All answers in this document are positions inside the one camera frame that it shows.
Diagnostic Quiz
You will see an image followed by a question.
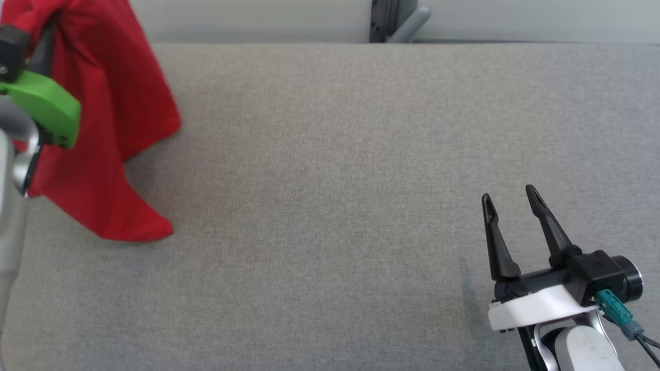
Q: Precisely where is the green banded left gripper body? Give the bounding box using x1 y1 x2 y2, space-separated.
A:
0 70 81 150

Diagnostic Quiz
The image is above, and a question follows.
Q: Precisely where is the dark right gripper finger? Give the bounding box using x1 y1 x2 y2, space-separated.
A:
481 193 521 282
525 184 582 267

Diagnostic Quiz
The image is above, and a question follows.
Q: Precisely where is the right teal-plug black cable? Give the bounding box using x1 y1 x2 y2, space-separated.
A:
596 289 660 367

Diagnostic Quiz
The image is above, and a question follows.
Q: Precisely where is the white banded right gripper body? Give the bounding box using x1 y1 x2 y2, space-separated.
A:
487 264 600 333

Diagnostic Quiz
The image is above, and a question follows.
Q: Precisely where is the dark grey metal post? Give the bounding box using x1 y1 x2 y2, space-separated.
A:
369 0 401 43

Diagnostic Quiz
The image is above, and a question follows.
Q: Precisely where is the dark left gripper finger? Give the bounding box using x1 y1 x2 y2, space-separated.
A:
30 17 58 78

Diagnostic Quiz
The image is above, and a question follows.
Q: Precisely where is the light grey slanted tube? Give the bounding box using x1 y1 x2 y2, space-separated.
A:
387 5 432 43

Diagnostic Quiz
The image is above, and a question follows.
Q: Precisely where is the red white-sleeved t-shirt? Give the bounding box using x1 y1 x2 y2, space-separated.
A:
0 0 182 243

